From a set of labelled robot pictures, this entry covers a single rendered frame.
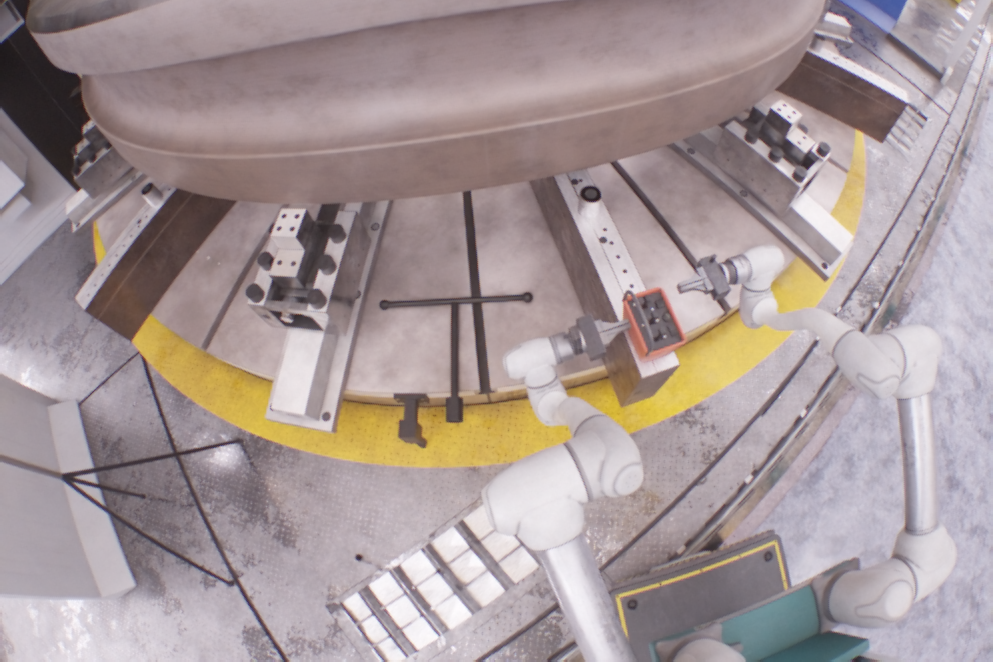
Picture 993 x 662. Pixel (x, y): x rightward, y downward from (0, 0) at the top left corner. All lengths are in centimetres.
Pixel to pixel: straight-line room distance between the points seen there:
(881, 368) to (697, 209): 144
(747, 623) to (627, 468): 70
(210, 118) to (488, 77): 99
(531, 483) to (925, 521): 106
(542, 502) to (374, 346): 128
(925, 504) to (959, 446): 181
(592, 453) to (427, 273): 137
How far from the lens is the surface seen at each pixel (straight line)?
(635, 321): 147
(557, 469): 92
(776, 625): 149
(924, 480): 143
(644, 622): 188
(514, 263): 209
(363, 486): 223
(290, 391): 193
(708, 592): 193
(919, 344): 135
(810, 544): 249
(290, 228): 178
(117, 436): 313
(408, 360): 196
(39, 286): 450
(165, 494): 280
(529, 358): 141
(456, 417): 182
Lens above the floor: 211
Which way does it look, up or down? 62 degrees down
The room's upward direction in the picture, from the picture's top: 8 degrees counter-clockwise
